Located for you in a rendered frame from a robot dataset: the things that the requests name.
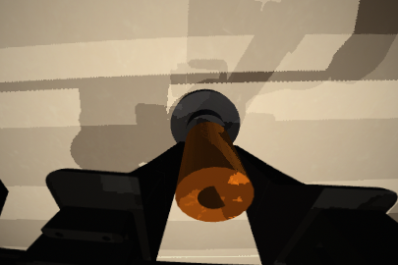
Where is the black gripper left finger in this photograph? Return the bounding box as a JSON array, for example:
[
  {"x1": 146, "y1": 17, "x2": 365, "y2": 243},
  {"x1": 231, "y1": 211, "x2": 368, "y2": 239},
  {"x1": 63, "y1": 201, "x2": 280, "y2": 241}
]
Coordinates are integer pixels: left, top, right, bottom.
[{"x1": 46, "y1": 141, "x2": 185, "y2": 261}]

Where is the orange knob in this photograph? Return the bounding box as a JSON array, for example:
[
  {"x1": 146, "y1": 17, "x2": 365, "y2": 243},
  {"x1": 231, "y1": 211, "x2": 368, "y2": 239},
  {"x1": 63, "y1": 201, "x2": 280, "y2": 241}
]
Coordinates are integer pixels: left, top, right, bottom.
[{"x1": 175, "y1": 122, "x2": 254, "y2": 222}]

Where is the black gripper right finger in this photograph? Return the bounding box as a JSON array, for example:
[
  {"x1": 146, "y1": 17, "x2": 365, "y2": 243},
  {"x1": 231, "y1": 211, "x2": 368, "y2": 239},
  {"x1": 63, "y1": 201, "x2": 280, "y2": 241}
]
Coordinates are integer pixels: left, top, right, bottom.
[{"x1": 234, "y1": 145, "x2": 398, "y2": 265}]

